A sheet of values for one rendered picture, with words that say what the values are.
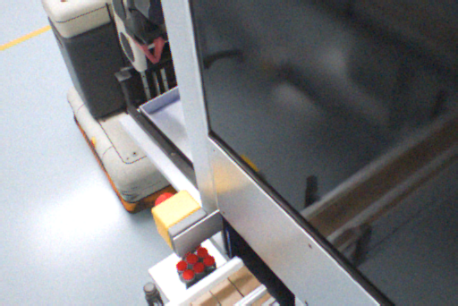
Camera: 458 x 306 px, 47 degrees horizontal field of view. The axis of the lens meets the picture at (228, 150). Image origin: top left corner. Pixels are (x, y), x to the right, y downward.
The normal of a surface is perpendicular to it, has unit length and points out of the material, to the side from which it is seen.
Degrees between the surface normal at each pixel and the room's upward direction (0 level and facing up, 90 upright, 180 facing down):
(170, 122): 0
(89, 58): 90
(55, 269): 0
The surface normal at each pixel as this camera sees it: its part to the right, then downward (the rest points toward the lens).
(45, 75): -0.08, -0.67
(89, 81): 0.50, 0.61
